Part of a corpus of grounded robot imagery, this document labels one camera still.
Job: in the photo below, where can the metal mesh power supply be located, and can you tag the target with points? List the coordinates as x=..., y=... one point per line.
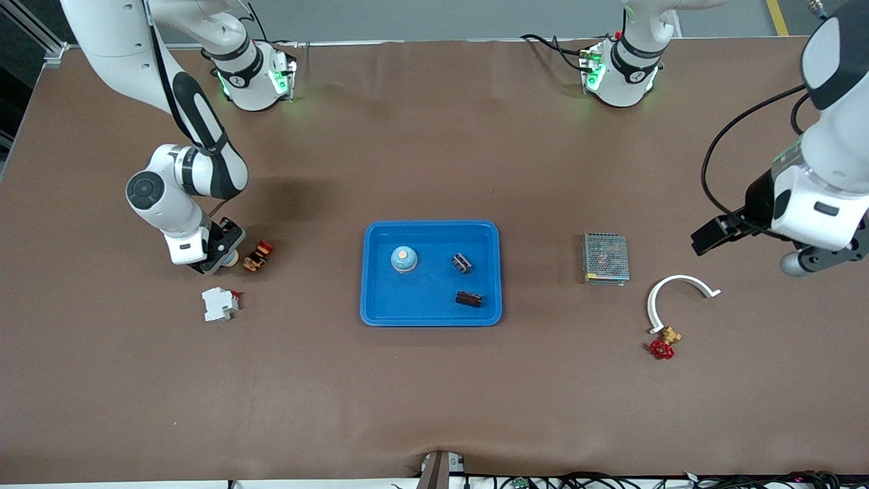
x=605, y=258

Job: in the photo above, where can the brown table mat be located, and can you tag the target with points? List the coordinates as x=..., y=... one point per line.
x=434, y=394

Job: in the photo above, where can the aluminium frame rail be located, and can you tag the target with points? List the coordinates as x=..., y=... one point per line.
x=54, y=56

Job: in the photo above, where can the red button orange black body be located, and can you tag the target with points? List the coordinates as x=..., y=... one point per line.
x=258, y=257

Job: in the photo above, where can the dark brown capacitor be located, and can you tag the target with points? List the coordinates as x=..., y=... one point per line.
x=469, y=299

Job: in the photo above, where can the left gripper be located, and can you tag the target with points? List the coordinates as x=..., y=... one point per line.
x=755, y=202

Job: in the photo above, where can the grey striped black capacitor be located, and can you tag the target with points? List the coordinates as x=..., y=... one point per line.
x=461, y=263

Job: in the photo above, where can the blue plastic tray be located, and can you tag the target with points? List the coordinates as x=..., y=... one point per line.
x=428, y=305

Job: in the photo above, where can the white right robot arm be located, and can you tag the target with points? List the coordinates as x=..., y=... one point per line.
x=159, y=204

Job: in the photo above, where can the white curved plastic piece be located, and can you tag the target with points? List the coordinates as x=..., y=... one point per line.
x=653, y=299

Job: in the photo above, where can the white circuit breaker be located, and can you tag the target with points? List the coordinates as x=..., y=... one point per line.
x=218, y=304

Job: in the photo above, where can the blue dome call bell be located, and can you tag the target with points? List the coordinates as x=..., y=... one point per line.
x=233, y=259
x=404, y=259

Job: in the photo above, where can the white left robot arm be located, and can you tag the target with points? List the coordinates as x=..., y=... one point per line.
x=842, y=136

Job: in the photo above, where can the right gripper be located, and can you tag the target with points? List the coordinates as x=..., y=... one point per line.
x=218, y=239

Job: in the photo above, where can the grey metal camera bracket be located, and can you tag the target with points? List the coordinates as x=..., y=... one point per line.
x=438, y=472

